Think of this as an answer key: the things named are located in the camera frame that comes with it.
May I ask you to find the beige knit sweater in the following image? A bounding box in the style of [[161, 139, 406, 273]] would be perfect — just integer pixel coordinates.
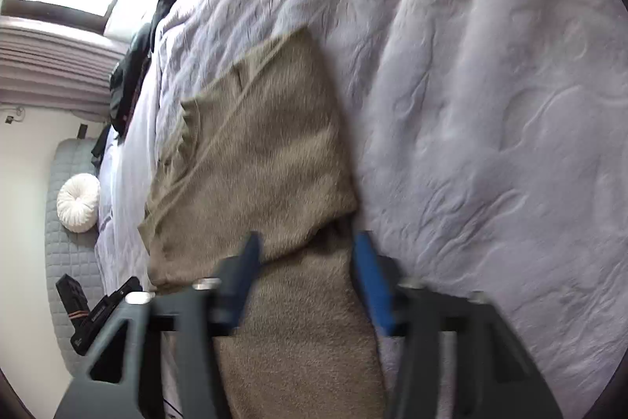
[[139, 29, 385, 418]]

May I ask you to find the dark clothes pile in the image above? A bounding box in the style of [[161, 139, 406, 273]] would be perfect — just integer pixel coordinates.
[[91, 0, 177, 167]]

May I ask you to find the grey quilted floor mat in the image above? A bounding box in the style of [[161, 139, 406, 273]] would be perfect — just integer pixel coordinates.
[[45, 138, 103, 373]]

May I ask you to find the round white pleated cushion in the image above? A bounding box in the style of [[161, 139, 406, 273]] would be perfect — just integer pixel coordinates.
[[57, 173, 100, 234]]

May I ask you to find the white quilted bedspread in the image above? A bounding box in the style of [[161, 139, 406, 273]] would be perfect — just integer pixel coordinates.
[[96, 0, 627, 418]]

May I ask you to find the grey pleated curtain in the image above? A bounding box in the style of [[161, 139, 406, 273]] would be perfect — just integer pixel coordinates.
[[0, 16, 127, 121]]

